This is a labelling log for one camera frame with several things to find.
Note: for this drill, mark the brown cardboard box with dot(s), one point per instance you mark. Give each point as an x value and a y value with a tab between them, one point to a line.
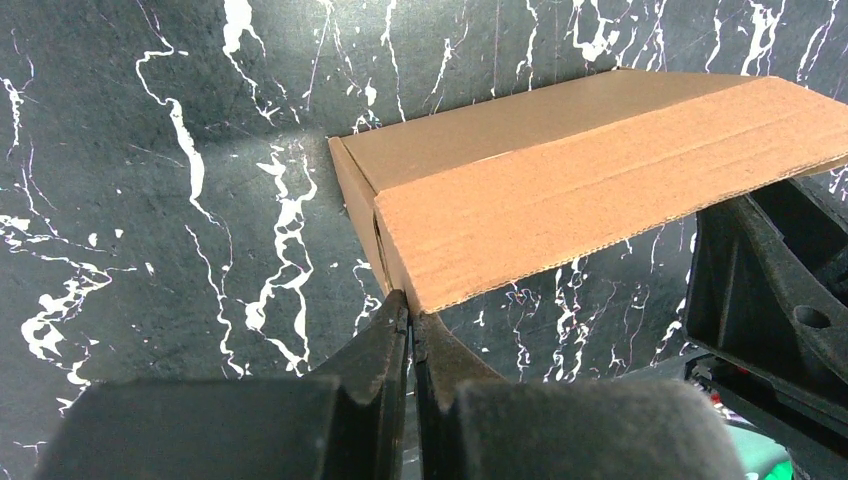
465	201

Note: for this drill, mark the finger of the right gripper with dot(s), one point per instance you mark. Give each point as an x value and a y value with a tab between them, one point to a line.
768	293

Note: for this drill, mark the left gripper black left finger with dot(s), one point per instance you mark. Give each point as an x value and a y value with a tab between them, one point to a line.
343	420

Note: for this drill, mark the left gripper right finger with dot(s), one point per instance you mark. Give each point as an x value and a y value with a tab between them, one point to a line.
475	424

